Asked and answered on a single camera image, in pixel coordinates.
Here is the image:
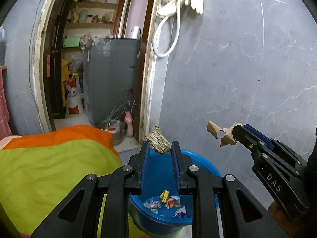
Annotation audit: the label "multicoloured patchwork blanket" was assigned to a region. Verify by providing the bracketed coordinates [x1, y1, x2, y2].
[0, 125, 146, 238]

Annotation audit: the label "metal pot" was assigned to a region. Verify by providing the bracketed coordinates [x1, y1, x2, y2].
[98, 119, 125, 146]

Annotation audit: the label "dark wooden door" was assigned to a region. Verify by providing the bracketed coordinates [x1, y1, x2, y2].
[43, 0, 80, 129]

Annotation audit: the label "white hose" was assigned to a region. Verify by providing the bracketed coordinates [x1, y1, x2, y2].
[152, 0, 184, 58]

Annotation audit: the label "built-in shelf unit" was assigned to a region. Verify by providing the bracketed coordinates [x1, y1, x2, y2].
[63, 0, 129, 39]

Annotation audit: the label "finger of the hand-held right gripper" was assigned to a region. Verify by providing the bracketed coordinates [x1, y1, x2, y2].
[233, 124, 270, 164]
[243, 124, 308, 177]

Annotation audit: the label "blue white snack wrapper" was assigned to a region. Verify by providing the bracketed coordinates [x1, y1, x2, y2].
[173, 205, 187, 219]

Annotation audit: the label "yellow bag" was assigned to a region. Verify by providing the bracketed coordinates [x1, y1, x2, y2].
[61, 59, 71, 100]

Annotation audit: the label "grey refrigerator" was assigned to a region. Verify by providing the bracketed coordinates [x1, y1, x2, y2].
[83, 38, 141, 129]

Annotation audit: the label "pink checked cloth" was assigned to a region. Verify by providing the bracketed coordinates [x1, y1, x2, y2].
[0, 66, 13, 140]

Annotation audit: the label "white printed wrapper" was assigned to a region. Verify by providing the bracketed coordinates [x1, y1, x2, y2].
[144, 197, 162, 210]

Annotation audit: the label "pink bottle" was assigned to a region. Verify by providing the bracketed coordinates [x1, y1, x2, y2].
[124, 111, 134, 137]

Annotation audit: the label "dry branches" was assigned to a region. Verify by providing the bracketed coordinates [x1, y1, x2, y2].
[106, 89, 137, 129]

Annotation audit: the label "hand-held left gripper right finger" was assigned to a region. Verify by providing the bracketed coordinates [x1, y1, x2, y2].
[171, 141, 289, 238]

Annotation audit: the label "wooden door frame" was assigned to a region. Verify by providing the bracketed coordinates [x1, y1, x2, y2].
[31, 0, 169, 144]

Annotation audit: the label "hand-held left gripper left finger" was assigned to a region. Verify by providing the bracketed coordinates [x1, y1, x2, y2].
[30, 141, 151, 238]

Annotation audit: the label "green box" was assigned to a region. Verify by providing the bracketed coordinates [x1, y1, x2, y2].
[63, 38, 81, 48]

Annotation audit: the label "white red sack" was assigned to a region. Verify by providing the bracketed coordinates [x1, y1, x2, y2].
[65, 76, 84, 115]

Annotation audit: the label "brown cardboard scrap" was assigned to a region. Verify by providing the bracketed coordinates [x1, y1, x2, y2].
[145, 126, 172, 155]

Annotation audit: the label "beige torn cardboard piece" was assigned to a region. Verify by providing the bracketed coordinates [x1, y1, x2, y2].
[207, 121, 242, 147]

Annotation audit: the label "blue plastic basin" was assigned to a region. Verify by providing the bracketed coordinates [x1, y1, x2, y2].
[128, 149, 222, 235]

